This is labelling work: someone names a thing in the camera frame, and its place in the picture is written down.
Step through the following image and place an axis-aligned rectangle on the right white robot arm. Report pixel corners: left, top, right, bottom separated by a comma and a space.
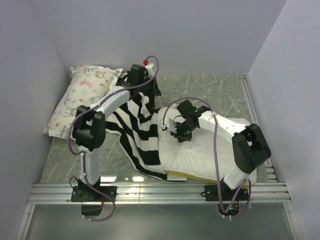
161, 98, 272, 200

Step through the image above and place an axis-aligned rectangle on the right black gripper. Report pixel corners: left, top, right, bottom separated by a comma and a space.
170, 121, 197, 143

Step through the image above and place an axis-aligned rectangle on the floral patterned pillow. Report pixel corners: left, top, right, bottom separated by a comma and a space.
43, 65, 123, 139

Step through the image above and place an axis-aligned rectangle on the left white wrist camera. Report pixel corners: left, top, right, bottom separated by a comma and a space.
143, 59, 155, 78

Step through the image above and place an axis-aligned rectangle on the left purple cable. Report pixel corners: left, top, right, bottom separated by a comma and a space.
68, 55, 160, 222

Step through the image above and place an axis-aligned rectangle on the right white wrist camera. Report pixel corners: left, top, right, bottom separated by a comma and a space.
158, 118, 177, 133

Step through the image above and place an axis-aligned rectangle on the white pillow yellow edge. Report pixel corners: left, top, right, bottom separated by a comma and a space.
158, 118, 250, 183

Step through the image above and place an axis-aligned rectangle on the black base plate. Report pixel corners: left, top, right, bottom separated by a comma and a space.
70, 186, 117, 202
200, 184, 249, 202

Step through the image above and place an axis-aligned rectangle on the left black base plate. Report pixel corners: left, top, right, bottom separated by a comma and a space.
70, 186, 117, 202

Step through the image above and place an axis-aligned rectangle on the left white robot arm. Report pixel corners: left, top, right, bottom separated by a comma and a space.
70, 60, 158, 201

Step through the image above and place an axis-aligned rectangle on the black white striped pillowcase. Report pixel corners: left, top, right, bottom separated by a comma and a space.
105, 92, 168, 181

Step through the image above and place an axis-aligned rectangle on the aluminium mounting rail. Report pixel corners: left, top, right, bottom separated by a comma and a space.
16, 181, 303, 240

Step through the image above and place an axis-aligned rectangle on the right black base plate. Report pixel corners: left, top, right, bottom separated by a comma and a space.
200, 184, 249, 202

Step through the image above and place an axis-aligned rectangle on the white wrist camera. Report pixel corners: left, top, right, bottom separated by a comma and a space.
143, 59, 155, 78
158, 118, 177, 133

